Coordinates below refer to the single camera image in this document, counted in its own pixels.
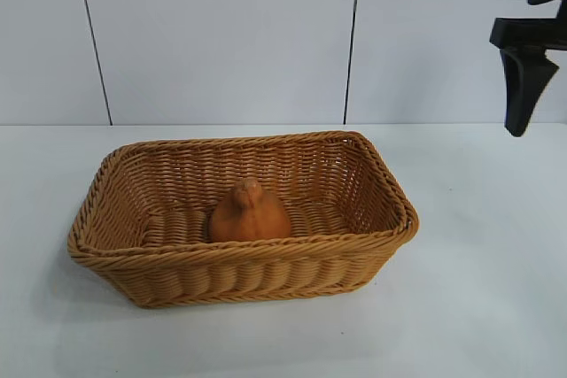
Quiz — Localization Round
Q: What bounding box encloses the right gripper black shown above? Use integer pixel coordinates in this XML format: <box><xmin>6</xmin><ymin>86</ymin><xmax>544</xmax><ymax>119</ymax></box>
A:
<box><xmin>488</xmin><ymin>17</ymin><xmax>567</xmax><ymax>139</ymax></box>

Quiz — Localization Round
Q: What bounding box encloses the bumpy orange citrus fruit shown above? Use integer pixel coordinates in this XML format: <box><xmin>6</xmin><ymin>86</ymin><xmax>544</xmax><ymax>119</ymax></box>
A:
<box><xmin>208</xmin><ymin>177</ymin><xmax>292</xmax><ymax>243</ymax></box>

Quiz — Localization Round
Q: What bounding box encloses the tan woven wicker basket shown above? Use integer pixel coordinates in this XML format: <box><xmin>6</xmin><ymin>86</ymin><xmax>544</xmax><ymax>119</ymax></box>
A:
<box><xmin>66</xmin><ymin>129</ymin><xmax>420</xmax><ymax>311</ymax></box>

